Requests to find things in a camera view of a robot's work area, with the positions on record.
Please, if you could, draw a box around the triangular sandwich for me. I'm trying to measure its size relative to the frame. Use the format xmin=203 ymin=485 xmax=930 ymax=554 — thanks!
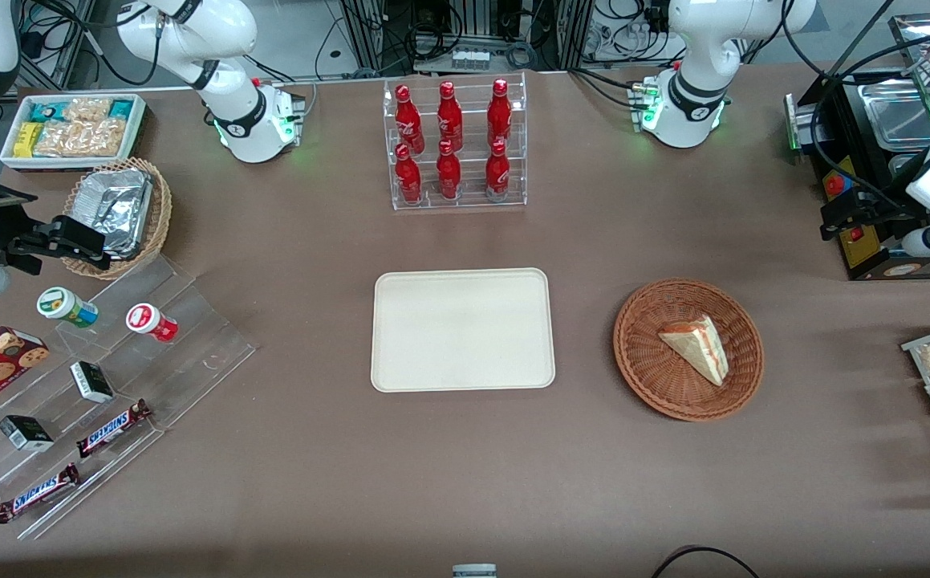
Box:
xmin=657 ymin=314 xmax=731 ymax=388

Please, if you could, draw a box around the small tan wicker basket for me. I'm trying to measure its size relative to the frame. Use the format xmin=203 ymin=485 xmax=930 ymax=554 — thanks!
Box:
xmin=62 ymin=157 xmax=173 ymax=281

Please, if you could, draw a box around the round brown wicker basket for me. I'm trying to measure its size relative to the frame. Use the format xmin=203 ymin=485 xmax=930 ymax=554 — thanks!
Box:
xmin=613 ymin=278 xmax=766 ymax=423

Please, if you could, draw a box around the cream rectangular tray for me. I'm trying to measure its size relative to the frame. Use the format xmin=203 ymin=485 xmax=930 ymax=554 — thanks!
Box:
xmin=371 ymin=267 xmax=556 ymax=394

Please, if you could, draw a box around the black food warmer cabinet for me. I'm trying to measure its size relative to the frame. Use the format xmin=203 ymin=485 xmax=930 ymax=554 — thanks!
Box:
xmin=784 ymin=12 xmax=930 ymax=283

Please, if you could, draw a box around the aluminium foil container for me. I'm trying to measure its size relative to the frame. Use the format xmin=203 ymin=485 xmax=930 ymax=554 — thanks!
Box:
xmin=70 ymin=168 xmax=154 ymax=259

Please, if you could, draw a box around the green lid snack cup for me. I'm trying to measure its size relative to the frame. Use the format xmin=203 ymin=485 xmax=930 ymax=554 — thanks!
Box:
xmin=36 ymin=287 xmax=99 ymax=329

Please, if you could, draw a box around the steel food pan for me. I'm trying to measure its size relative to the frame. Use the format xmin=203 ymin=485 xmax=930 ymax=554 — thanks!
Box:
xmin=857 ymin=78 xmax=930 ymax=151
xmin=888 ymin=154 xmax=929 ymax=184

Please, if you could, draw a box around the large clear cracker bag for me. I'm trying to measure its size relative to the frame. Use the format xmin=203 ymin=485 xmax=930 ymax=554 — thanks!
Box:
xmin=34 ymin=119 xmax=127 ymax=159

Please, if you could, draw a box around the yellow snack packet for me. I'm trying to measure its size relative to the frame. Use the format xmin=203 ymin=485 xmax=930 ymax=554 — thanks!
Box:
xmin=14 ymin=121 xmax=45 ymax=159

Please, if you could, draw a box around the red lid snack cup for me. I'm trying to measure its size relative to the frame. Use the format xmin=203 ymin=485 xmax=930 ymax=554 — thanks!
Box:
xmin=125 ymin=303 xmax=180 ymax=344

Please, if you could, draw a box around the white rectangular snack bin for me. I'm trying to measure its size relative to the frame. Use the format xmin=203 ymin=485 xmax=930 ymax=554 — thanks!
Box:
xmin=0 ymin=93 xmax=148 ymax=172

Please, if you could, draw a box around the small clear cracker bag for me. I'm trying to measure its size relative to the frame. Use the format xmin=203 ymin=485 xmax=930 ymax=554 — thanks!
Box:
xmin=62 ymin=97 xmax=113 ymax=125

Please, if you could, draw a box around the small dark carton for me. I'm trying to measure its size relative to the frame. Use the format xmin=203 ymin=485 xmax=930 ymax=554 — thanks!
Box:
xmin=69 ymin=360 xmax=116 ymax=405
xmin=0 ymin=414 xmax=55 ymax=453

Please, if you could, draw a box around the clear acrylic stepped display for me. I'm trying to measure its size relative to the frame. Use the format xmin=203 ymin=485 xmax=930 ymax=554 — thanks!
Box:
xmin=0 ymin=254 xmax=258 ymax=541

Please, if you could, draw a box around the Snickers chocolate bar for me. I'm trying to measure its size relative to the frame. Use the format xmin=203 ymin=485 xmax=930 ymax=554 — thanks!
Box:
xmin=0 ymin=462 xmax=81 ymax=525
xmin=75 ymin=398 xmax=152 ymax=459

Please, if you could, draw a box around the red cola bottle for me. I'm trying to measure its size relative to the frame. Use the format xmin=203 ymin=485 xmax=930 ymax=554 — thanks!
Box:
xmin=395 ymin=84 xmax=426 ymax=155
xmin=484 ymin=139 xmax=511 ymax=199
xmin=486 ymin=78 xmax=514 ymax=148
xmin=394 ymin=143 xmax=424 ymax=204
xmin=437 ymin=81 xmax=465 ymax=153
xmin=435 ymin=140 xmax=463 ymax=201

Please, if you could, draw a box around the clear acrylic bottle rack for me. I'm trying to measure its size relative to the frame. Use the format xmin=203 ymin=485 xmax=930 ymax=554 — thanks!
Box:
xmin=382 ymin=71 xmax=529 ymax=212

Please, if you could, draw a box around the black cable loop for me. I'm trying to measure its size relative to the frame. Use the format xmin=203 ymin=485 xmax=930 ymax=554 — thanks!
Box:
xmin=650 ymin=545 xmax=763 ymax=578

